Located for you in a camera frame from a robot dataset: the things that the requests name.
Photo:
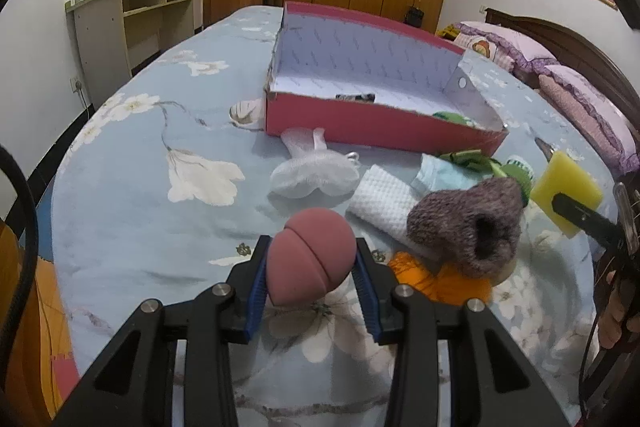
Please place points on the green patterned sock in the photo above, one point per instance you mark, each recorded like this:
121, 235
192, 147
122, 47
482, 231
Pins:
452, 118

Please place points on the dark wooden headboard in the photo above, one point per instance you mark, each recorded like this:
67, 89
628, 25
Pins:
590, 47

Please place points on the black hanging bag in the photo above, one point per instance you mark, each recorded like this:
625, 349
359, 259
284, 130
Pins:
415, 16

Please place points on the grey brown knitted sock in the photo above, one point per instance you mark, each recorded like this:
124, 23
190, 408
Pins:
450, 227

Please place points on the yellow sponge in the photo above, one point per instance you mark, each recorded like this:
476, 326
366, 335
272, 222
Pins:
565, 177

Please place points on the green white striped sock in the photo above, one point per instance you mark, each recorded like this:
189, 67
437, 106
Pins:
517, 172

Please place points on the beige shelf desk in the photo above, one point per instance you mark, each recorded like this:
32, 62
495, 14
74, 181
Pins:
100, 37

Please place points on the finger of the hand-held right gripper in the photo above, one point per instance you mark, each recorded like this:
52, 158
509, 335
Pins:
585, 219
546, 151

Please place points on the cartoon print cloth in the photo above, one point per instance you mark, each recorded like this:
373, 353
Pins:
482, 47

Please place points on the white waffle cloth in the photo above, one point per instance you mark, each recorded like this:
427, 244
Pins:
380, 202

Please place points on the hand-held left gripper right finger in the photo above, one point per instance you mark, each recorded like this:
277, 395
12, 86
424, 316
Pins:
368, 302

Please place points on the pink makeup sponge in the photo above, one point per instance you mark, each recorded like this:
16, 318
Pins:
310, 257

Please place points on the green patterned cloth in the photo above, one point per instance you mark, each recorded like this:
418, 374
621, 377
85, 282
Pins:
470, 159

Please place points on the person's right hand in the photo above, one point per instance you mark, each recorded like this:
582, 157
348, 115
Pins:
610, 317

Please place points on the white foam mesh net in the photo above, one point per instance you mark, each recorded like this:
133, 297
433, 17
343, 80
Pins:
315, 172

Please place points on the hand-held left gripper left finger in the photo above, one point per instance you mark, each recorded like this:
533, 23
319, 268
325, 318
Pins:
255, 302

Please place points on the purple ruffled pillow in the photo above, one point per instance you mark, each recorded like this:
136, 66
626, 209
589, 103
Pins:
585, 107
510, 44

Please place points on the pink cardboard box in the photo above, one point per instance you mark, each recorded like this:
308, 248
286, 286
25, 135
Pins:
360, 127

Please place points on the light blue face mask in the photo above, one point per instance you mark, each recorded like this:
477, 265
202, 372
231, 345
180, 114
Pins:
440, 177

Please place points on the dark printed packet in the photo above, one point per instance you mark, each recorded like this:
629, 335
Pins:
355, 97

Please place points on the wall socket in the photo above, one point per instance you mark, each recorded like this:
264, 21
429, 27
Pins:
77, 84

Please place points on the orange mesh pouf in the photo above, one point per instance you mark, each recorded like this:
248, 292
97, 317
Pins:
450, 287

